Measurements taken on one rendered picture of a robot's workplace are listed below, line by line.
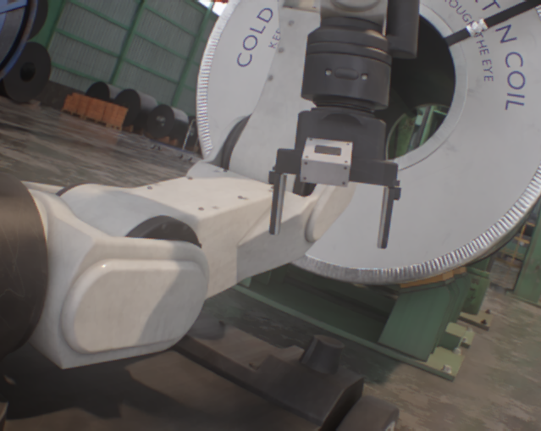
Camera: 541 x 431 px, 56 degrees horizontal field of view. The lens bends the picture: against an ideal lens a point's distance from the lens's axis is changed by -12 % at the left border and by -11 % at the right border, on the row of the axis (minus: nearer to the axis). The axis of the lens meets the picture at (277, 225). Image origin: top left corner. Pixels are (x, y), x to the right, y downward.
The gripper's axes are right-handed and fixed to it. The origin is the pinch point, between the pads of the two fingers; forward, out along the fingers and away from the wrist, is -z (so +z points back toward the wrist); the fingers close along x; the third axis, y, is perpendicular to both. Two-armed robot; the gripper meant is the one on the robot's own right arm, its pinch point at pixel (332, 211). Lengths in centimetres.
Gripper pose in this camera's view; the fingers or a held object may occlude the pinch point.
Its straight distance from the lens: 57.1
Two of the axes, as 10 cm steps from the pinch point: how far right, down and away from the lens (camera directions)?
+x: 9.9, 1.3, -1.0
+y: 1.1, -0.9, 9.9
